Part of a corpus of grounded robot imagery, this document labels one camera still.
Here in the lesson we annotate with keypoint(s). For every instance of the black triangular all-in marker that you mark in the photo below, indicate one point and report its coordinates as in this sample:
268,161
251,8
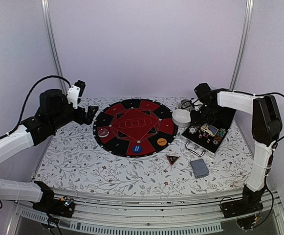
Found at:
172,159

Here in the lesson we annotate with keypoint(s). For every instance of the blue small blind button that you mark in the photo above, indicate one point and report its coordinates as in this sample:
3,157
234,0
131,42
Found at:
136,149

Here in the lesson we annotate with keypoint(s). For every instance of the aluminium front rail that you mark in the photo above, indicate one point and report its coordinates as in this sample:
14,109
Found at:
198,214

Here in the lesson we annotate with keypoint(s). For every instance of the grey striped ceramic mug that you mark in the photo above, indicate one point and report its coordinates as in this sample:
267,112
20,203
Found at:
186,104

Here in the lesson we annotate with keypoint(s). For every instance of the poker chip stack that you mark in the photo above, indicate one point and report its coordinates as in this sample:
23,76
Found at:
219,136
193,129

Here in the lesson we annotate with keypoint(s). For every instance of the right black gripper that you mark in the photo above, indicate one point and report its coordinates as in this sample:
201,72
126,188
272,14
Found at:
197,121

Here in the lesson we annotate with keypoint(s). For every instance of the left aluminium frame post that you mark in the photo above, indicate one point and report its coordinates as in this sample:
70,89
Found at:
50,35

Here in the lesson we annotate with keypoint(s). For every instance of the white ceramic bowl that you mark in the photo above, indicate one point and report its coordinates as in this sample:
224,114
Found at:
181,118

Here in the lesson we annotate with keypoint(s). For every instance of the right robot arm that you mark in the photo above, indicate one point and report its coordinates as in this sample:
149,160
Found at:
220,104

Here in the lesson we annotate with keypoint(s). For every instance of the poker chip stack left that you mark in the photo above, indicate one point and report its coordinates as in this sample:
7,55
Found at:
193,129

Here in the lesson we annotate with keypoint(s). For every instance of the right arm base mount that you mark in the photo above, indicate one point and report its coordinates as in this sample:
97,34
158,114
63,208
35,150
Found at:
250,202

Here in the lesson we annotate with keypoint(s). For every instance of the aluminium frame post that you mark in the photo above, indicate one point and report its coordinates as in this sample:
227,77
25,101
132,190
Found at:
243,41
50,35

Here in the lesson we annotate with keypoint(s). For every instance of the poker chip stack right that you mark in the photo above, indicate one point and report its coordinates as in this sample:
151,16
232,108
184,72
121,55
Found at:
219,136

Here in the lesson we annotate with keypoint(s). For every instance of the orange big blind button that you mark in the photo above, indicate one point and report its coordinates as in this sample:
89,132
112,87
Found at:
162,142

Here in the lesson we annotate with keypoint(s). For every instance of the round red black poker mat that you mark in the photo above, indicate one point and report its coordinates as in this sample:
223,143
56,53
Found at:
135,122

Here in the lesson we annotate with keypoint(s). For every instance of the aluminium poker chip case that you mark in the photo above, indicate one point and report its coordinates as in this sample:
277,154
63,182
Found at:
201,143

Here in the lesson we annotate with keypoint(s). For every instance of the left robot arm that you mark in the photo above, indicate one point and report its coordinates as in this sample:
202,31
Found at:
55,111

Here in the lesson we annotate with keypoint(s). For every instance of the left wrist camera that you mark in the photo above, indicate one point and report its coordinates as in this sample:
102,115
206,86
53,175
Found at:
75,92

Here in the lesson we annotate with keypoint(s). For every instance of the right aluminium frame post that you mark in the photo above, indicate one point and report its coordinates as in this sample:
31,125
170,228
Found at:
243,41

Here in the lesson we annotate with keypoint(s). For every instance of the card deck in case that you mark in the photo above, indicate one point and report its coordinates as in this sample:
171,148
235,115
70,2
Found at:
209,129

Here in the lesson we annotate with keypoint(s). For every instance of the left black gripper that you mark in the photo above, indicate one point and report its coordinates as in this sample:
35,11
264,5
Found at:
88,119

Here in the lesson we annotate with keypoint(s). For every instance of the clear red dealer button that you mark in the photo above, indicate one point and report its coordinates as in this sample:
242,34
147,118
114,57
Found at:
103,132

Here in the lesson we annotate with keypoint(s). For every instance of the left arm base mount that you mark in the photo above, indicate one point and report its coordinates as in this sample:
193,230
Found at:
48,204

